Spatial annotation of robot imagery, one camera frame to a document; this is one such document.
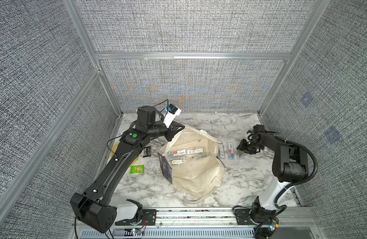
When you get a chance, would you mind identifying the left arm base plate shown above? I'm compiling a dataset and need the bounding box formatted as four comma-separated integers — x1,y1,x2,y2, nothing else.
115,209,157,227

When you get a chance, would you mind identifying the clear compass case red label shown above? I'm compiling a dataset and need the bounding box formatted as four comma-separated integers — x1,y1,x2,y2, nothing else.
227,142,235,160

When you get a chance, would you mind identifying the aluminium front rail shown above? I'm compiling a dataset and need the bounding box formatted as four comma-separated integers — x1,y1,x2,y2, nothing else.
69,207,327,239

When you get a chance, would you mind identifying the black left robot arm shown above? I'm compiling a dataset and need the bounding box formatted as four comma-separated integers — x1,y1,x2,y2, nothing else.
70,104,184,233

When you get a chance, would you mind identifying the black corrugated cable hose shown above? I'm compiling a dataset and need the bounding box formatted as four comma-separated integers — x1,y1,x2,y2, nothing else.
260,129,318,210

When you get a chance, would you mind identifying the clear compass case gold label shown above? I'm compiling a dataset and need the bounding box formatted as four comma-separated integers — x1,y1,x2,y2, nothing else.
186,147,209,157

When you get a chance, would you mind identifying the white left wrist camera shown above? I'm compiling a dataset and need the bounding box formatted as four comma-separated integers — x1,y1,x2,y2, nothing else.
163,104,181,128

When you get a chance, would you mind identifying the clear compass set case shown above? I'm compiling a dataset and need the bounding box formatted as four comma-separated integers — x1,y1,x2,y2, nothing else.
218,142,225,159

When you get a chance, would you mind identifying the beige canvas tote bag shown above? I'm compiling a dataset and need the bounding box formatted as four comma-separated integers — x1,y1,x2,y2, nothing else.
158,125,225,205

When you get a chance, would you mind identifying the small black packet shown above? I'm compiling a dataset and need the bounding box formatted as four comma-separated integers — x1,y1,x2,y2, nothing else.
143,146,152,158

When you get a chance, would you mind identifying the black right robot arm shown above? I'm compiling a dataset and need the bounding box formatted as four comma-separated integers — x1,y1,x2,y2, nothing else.
237,124,311,223

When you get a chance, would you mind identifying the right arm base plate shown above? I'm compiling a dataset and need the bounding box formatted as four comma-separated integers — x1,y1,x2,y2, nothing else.
232,207,277,225

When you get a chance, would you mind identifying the yellow tape roll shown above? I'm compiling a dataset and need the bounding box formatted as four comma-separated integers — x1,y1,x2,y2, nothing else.
110,142,119,157

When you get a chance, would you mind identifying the green snack packet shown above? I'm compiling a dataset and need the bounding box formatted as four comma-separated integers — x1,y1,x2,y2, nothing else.
130,165,145,174

